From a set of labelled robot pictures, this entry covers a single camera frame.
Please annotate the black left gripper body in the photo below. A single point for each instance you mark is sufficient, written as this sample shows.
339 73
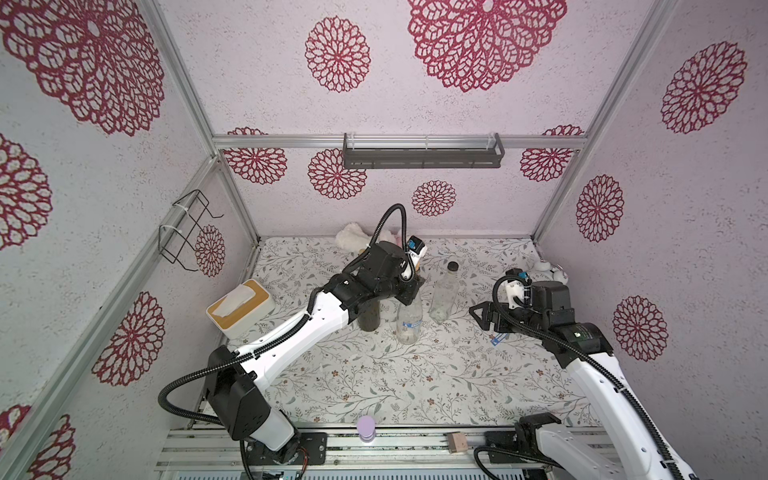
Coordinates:
406 290

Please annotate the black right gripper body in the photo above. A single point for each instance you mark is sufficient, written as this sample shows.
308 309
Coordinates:
486 315

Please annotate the blue peeled label sticker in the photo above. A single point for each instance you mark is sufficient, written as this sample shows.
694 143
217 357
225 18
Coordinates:
499 338

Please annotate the clear tall glass bottle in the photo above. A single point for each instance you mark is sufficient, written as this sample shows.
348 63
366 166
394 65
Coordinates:
409 321

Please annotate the clear plastic bottle blue label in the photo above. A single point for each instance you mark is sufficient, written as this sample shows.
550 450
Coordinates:
444 295

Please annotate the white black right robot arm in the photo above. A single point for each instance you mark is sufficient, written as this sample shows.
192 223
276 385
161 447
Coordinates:
542 310

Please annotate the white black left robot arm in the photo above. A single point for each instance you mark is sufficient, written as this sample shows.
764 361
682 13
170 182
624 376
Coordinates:
235 389

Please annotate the dark green wine bottle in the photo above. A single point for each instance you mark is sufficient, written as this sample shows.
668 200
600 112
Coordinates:
369 318

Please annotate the white alarm clock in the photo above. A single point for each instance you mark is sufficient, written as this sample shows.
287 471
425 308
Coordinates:
547 271

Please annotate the white plush toy pink scarf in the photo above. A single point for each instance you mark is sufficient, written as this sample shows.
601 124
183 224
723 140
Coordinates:
353 239

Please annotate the small wooden block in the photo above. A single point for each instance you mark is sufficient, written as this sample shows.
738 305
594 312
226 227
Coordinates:
457 442

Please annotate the purple small cup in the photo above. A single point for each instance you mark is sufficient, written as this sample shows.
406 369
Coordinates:
366 428

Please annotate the white tissue sheet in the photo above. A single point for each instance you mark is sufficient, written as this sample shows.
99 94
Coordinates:
233 300

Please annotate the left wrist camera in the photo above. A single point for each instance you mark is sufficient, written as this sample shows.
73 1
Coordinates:
416 249

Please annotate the black wall shelf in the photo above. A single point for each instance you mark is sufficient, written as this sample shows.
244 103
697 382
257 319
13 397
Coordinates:
489 156

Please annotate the black wire wall rack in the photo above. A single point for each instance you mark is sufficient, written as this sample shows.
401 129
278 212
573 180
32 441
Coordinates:
175 237

